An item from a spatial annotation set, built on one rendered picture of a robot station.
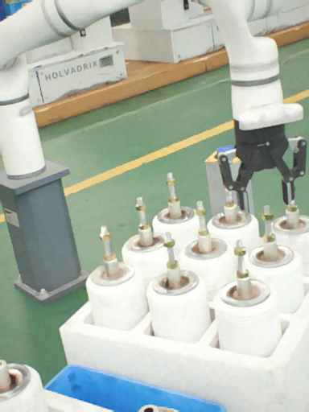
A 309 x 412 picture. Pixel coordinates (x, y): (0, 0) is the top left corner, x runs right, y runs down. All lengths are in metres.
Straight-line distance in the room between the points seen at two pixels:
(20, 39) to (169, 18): 2.40
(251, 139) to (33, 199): 0.66
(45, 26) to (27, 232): 0.48
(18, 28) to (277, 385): 0.83
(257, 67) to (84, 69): 2.41
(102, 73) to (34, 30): 2.05
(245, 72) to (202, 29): 2.85
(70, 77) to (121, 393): 2.35
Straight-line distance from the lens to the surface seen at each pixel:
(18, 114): 1.46
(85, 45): 3.39
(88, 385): 1.14
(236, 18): 0.92
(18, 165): 1.49
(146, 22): 3.80
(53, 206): 1.52
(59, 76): 3.24
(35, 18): 1.33
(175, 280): 1.03
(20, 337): 1.48
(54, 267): 1.56
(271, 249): 1.07
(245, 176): 1.00
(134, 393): 1.08
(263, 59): 0.95
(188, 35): 3.72
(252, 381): 0.98
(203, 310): 1.04
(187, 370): 1.03
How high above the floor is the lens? 0.77
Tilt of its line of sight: 23 degrees down
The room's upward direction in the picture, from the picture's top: 9 degrees counter-clockwise
